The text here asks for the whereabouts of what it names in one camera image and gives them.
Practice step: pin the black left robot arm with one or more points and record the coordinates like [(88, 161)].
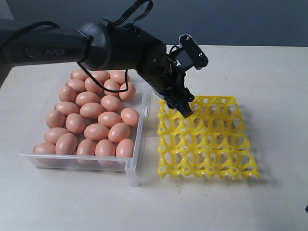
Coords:
[(95, 47)]

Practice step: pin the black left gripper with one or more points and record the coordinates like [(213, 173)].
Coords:
[(160, 72)]

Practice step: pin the brown egg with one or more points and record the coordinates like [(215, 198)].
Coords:
[(118, 76), (75, 123), (125, 148), (86, 97), (86, 148), (111, 103), (105, 148), (91, 86), (91, 110), (67, 94), (130, 116), (55, 119), (45, 148), (67, 108), (129, 94), (109, 118), (96, 132), (77, 84), (53, 134), (78, 74), (66, 144), (101, 76), (118, 132), (111, 85)]

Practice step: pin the yellow plastic egg tray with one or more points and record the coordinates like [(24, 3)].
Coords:
[(210, 143)]

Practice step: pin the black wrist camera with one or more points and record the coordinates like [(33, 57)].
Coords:
[(188, 54)]

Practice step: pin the clear plastic bin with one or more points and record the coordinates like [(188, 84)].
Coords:
[(130, 165)]

